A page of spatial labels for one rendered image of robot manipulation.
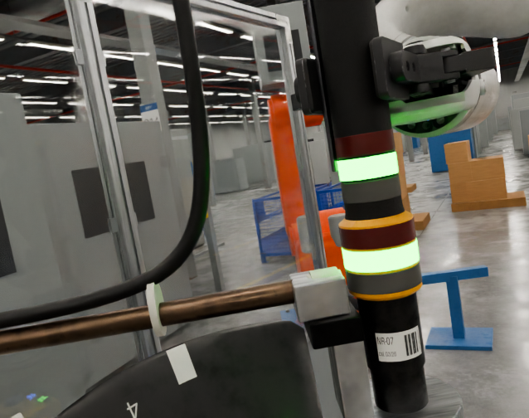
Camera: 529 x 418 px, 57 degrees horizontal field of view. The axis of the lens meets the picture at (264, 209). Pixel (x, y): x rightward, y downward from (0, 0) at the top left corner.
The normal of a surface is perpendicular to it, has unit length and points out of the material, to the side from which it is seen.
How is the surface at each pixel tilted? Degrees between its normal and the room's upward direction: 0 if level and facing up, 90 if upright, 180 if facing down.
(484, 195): 90
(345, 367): 90
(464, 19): 140
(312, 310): 90
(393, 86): 90
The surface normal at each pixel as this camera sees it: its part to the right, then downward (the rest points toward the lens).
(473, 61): 0.00, 0.11
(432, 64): 0.22, 0.07
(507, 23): -0.37, 0.85
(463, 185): -0.46, 0.18
